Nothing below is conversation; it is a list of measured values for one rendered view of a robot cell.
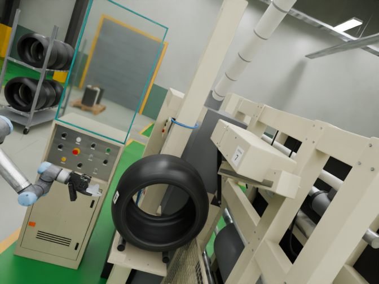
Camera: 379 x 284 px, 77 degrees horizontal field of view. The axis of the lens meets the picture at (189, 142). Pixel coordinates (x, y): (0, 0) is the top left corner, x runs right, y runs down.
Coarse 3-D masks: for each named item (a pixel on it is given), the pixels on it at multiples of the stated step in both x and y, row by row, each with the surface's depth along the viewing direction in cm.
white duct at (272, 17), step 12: (276, 0) 146; (288, 0) 142; (276, 12) 149; (264, 24) 157; (276, 24) 156; (252, 36) 166; (264, 36) 162; (252, 48) 170; (240, 60) 180; (228, 72) 192; (240, 72) 188; (228, 84) 198; (216, 96) 211
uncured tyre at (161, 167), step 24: (144, 168) 133; (168, 168) 133; (192, 168) 148; (120, 192) 132; (192, 192) 135; (120, 216) 134; (144, 216) 166; (168, 216) 170; (192, 216) 165; (144, 240) 142; (168, 240) 156
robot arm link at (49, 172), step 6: (42, 162) 133; (48, 162) 134; (42, 168) 130; (48, 168) 131; (54, 168) 133; (60, 168) 135; (42, 174) 131; (48, 174) 131; (54, 174) 132; (48, 180) 133
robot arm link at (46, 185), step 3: (39, 177) 133; (39, 180) 132; (42, 180) 132; (36, 183) 130; (39, 183) 130; (42, 183) 132; (45, 183) 133; (48, 183) 133; (51, 183) 135; (42, 186) 130; (45, 186) 132; (48, 186) 134; (45, 189) 131; (48, 189) 135; (45, 192) 132; (42, 195) 130; (45, 195) 137
